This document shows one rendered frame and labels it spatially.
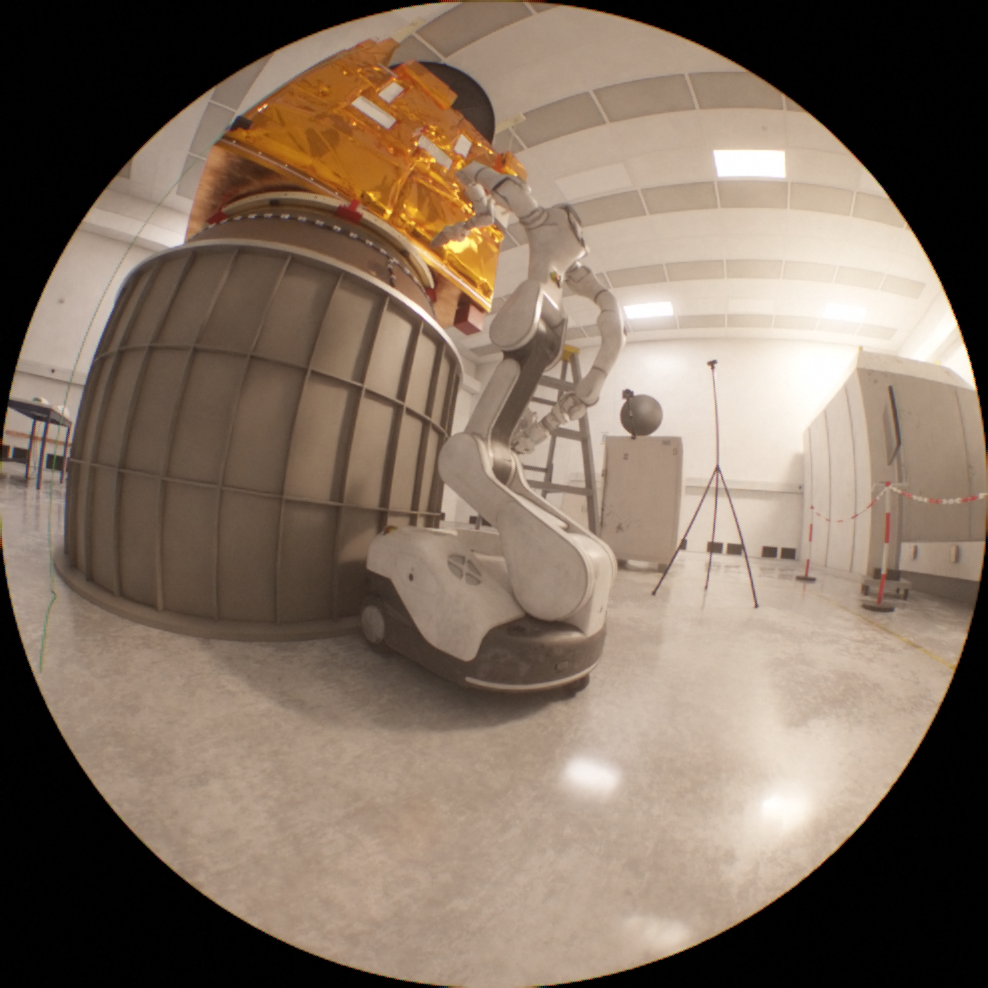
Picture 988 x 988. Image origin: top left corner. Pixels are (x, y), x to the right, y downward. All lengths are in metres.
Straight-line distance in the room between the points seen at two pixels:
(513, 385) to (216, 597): 1.03
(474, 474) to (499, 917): 0.86
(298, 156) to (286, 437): 1.39
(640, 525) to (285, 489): 3.43
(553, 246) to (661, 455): 3.03
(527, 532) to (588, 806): 0.56
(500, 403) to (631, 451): 3.10
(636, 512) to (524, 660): 3.26
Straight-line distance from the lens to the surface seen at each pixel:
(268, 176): 1.87
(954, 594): 4.33
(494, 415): 0.93
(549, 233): 1.21
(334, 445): 1.06
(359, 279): 1.23
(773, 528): 7.97
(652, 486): 3.81
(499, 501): 0.79
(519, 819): 0.55
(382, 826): 0.52
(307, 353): 1.09
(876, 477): 5.18
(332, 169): 1.91
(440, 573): 0.70
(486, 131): 3.95
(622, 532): 3.83
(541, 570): 0.72
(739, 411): 8.32
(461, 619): 0.67
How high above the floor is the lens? 0.42
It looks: 4 degrees up
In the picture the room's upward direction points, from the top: 7 degrees clockwise
